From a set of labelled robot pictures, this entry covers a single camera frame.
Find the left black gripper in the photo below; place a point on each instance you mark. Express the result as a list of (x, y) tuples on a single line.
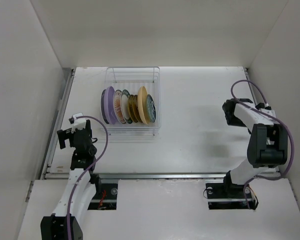
[(61, 133)]

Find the purple plate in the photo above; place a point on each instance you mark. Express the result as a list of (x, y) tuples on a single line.
[(109, 105)]

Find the orange pattern white plate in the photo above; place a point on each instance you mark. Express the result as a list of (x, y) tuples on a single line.
[(117, 106)]

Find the white wire dish rack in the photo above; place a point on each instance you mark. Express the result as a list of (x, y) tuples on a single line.
[(132, 78)]

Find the yellow brown patterned plate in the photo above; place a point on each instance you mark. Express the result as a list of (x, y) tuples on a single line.
[(130, 109)]

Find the blue floral plate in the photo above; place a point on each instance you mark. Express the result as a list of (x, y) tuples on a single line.
[(151, 109)]

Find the beige plate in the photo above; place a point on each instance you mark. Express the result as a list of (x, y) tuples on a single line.
[(142, 105)]

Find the green rim white plate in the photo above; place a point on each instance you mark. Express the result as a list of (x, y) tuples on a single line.
[(102, 107)]

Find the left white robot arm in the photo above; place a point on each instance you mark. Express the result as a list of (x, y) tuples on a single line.
[(65, 222)]

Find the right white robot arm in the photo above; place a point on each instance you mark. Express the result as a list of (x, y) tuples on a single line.
[(268, 143)]

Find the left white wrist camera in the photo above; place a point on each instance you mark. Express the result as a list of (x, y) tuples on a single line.
[(77, 122)]

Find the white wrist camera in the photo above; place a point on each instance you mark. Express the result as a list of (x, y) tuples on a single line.
[(77, 122), (265, 108)]

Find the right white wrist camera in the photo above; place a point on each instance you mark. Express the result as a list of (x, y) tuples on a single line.
[(265, 108)]

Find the metal rail front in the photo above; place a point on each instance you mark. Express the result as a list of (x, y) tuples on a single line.
[(130, 176)]

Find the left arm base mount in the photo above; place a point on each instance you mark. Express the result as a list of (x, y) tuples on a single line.
[(105, 198)]

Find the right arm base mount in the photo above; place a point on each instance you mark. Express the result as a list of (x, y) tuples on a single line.
[(238, 198)]

